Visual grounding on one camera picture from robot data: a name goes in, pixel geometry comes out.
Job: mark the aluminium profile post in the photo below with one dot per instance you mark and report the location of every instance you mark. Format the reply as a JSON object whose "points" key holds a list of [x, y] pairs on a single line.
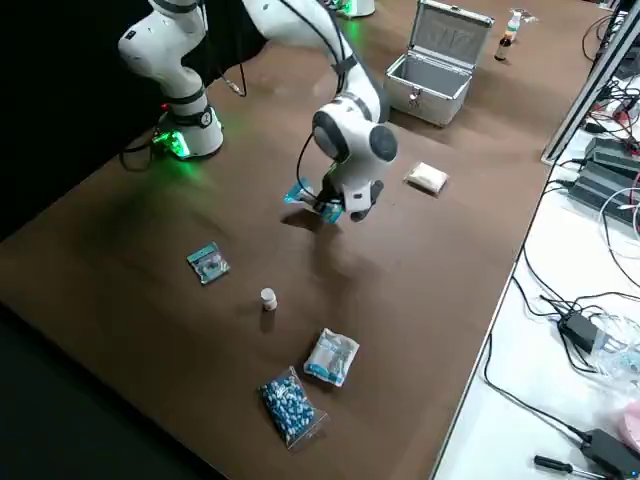
{"points": [[596, 82]]}

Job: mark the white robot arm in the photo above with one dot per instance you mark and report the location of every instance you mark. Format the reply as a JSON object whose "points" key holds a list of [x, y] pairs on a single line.
{"points": [[355, 6], [350, 145]]}

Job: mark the black power adapter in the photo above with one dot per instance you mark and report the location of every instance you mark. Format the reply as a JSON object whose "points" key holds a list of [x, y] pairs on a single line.
{"points": [[580, 330]]}

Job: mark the brown bottle orange cap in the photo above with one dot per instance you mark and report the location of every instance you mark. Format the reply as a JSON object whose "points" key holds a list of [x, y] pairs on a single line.
{"points": [[502, 47]]}

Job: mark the blue white capsule bag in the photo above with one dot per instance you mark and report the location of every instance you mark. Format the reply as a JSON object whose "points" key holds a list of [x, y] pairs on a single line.
{"points": [[287, 405]]}

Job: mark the clear bottle white cap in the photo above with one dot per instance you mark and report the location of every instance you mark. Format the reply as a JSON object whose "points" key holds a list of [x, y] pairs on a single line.
{"points": [[513, 22]]}

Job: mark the black power supply box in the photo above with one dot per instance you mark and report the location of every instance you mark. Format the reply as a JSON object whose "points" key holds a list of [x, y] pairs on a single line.
{"points": [[605, 192], [615, 152]]}

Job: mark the clear plastic bag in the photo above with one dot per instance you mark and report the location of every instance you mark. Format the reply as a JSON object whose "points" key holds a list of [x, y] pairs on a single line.
{"points": [[620, 355]]}

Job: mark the aluminium medical case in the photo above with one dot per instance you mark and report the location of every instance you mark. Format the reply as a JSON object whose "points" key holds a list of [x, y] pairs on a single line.
{"points": [[430, 85]]}

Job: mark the white blue mask packet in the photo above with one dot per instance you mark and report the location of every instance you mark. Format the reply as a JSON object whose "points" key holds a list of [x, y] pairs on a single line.
{"points": [[331, 357]]}

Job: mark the pink round object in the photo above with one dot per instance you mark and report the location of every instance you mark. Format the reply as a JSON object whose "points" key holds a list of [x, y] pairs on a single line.
{"points": [[632, 420]]}

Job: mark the blue cotton swab packet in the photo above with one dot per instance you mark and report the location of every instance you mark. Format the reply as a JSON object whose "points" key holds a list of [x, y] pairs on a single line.
{"points": [[297, 194]]}

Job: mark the clear packet brown vials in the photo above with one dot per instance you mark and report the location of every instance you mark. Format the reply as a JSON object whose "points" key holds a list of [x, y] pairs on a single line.
{"points": [[529, 18]]}

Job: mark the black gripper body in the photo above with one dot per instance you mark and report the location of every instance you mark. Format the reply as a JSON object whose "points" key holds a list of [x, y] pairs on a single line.
{"points": [[332, 186]]}

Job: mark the small white pill bottle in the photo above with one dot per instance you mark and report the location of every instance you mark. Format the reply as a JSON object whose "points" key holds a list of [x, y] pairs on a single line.
{"points": [[268, 300]]}

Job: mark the small teal packet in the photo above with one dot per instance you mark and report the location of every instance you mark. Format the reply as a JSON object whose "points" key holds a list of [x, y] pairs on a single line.
{"points": [[209, 262]]}

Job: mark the white gauze packet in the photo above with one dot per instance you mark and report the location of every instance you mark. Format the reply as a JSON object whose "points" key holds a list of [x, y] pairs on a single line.
{"points": [[426, 178]]}

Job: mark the black power brick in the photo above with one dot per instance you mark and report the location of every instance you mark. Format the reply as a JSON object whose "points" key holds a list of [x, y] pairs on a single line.
{"points": [[612, 450]]}

